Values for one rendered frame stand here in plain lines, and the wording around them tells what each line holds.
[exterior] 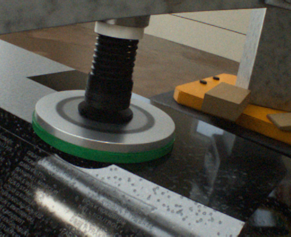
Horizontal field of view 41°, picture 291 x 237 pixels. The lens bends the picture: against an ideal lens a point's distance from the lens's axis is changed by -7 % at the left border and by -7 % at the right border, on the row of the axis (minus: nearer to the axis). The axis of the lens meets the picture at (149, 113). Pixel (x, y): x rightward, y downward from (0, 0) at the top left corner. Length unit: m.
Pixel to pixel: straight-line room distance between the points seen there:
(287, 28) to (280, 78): 0.16
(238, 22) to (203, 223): 6.60
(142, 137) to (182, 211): 0.13
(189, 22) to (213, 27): 0.51
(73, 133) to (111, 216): 0.12
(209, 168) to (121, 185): 0.13
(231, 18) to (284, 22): 5.79
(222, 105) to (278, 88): 0.29
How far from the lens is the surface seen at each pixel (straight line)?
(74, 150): 0.52
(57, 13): 0.52
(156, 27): 7.80
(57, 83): 0.82
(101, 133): 0.54
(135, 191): 0.50
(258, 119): 1.17
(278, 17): 1.27
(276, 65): 1.29
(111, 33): 0.55
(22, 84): 0.79
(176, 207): 0.48
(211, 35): 7.22
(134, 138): 0.54
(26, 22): 0.53
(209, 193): 0.50
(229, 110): 1.08
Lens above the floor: 1.10
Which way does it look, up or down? 19 degrees down
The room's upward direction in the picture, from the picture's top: 11 degrees clockwise
